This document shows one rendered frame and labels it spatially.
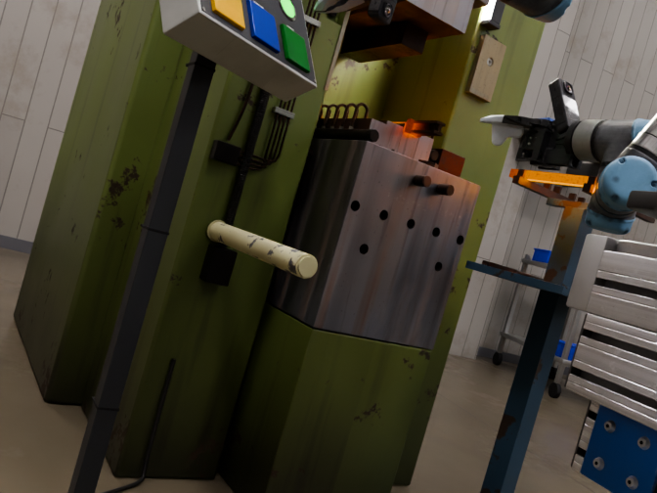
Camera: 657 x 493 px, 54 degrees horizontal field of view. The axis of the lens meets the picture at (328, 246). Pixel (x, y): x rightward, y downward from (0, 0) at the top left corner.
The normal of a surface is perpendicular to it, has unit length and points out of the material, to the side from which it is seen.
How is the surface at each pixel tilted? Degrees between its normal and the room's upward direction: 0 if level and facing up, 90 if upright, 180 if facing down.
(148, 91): 90
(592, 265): 90
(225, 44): 150
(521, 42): 90
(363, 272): 90
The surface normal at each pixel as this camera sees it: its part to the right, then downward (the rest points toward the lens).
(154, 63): 0.51, 0.17
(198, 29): 0.16, 0.96
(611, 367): -0.88, -0.25
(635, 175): -0.31, -0.07
